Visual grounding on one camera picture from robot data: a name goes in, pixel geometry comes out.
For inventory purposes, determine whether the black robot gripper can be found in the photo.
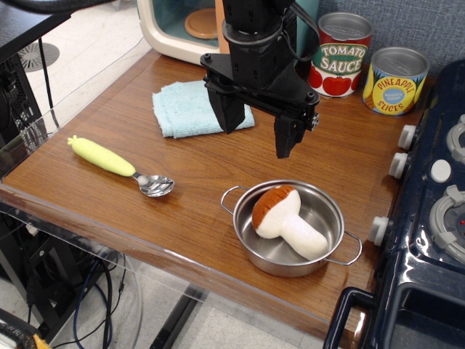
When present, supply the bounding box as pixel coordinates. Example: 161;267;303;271
201;26;319;159

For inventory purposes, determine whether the spoon with yellow-green handle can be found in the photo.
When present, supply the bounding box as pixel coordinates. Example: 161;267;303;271
68;135;174;198

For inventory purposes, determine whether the light blue folded towel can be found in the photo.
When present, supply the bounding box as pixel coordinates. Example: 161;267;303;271
151;80;256;140

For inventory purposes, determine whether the plush mushroom toy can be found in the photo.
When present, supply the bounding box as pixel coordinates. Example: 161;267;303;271
252;185;329;260

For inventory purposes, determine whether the toy microwave oven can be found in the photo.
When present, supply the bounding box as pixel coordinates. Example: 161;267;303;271
136;0;320;67

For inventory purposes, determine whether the tomato sauce can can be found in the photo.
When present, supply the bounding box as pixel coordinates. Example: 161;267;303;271
308;12;373;97

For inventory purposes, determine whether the stainless steel pot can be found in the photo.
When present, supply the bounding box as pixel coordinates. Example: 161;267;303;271
230;180;348;277

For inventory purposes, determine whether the pineapple slices can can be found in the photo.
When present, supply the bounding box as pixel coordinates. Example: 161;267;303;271
363;47;430;116

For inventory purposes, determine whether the black table leg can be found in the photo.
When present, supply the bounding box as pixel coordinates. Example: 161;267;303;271
149;295;198;349

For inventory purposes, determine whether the dark blue toy stove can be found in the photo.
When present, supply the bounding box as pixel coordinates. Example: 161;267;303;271
324;60;464;348

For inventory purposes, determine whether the black desk on left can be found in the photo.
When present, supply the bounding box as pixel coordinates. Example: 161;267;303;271
0;0;79;146

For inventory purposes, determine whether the black cable under table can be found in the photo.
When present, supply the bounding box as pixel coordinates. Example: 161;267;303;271
54;254;128;349

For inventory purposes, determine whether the blue cable under table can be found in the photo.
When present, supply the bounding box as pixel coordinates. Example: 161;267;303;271
73;256;113;349

